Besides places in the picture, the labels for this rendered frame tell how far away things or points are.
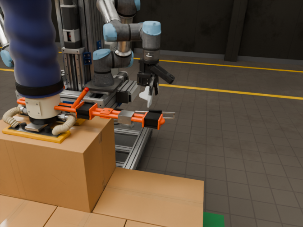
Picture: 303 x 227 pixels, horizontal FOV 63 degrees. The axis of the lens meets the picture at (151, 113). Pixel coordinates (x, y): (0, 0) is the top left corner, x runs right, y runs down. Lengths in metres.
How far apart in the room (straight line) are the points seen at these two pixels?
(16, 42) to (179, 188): 1.18
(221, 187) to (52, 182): 1.58
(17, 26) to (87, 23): 0.72
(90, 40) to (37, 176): 0.98
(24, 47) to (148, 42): 0.55
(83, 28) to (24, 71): 0.73
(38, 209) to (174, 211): 0.75
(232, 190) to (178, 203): 1.06
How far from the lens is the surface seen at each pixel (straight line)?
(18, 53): 1.28
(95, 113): 1.26
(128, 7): 1.48
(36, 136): 1.37
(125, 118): 1.21
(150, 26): 1.04
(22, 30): 1.24
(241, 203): 2.41
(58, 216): 1.51
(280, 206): 2.53
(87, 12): 1.86
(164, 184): 1.62
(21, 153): 1.44
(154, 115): 1.19
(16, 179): 1.59
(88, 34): 1.88
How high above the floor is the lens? 1.64
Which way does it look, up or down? 27 degrees down
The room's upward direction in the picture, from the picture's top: 2 degrees clockwise
